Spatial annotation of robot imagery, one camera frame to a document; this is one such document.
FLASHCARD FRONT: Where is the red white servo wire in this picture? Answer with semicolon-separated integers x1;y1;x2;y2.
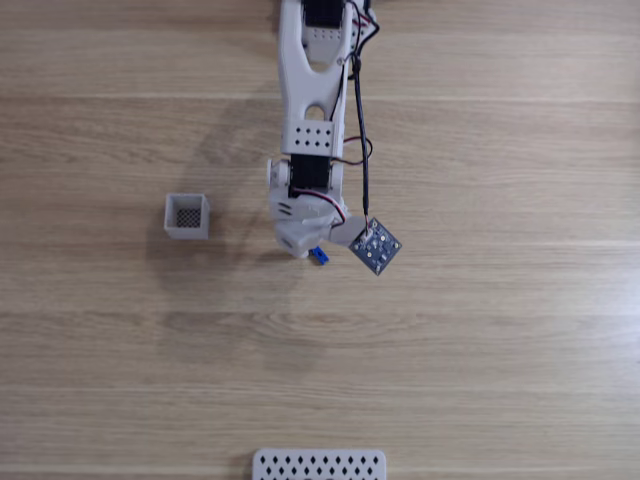
291;186;350;225

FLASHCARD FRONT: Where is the thin black arm wire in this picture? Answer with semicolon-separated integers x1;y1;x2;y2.
327;0;381;167

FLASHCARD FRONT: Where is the small white lattice crate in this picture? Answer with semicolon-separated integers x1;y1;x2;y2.
163;193;211;241

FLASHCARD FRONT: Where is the black camera cable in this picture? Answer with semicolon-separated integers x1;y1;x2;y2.
349;47;373;224

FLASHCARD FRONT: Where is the white perforated plate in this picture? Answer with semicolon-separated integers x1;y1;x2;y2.
252;448;388;480

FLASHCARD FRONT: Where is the black camera circuit board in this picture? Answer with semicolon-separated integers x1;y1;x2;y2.
347;216;403;277

